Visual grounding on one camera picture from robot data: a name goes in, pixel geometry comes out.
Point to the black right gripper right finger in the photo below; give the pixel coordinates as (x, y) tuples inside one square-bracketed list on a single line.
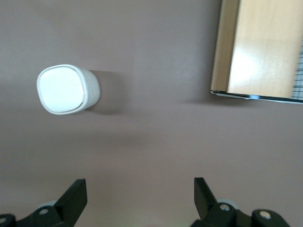
[(206, 203)]

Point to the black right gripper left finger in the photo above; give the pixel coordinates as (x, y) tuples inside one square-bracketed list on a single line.
[(68, 203)]

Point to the beige plastic trash can body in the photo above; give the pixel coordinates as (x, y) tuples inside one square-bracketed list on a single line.
[(91, 89)]

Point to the beige trash can swing lid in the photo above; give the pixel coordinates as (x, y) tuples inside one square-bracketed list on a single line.
[(61, 89)]

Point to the brown table cloth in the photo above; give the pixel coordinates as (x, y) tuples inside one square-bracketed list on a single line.
[(151, 132)]

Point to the light wooden shelf box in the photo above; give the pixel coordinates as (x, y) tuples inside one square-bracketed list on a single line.
[(260, 47)]

